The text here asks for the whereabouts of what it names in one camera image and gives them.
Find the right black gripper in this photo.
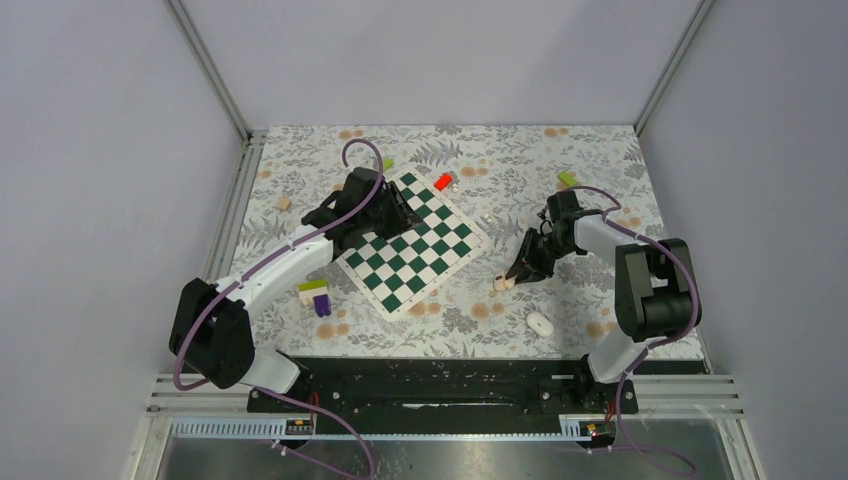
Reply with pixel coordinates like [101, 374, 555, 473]
[506, 227, 578, 285]

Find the beige earbud charging case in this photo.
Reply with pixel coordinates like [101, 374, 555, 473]
[493, 275, 516, 291]

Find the white earbud case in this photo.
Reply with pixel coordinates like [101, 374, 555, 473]
[526, 311, 554, 338]

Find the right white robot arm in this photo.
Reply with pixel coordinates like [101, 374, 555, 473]
[494, 187, 702, 412]

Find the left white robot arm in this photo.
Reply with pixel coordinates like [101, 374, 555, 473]
[169, 167, 422, 411]

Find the green white chessboard mat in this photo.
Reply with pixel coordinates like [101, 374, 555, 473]
[337, 167, 492, 322]

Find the red block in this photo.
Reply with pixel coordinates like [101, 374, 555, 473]
[434, 173, 454, 191]

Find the floral patterned table mat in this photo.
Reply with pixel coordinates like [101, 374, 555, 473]
[232, 125, 667, 359]

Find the green block right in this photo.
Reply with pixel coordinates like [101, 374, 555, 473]
[557, 171, 579, 188]

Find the green white purple block stack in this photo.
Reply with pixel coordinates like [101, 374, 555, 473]
[298, 279, 332, 318]

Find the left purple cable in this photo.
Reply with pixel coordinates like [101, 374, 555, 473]
[172, 139, 387, 480]

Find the purple cable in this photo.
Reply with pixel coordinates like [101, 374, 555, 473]
[172, 139, 387, 480]
[563, 185, 702, 480]

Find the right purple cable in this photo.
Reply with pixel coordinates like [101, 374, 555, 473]
[563, 185, 702, 480]

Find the white slotted cable duct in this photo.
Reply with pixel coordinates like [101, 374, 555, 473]
[170, 415, 598, 441]

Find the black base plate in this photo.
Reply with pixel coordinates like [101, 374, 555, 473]
[289, 357, 639, 435]

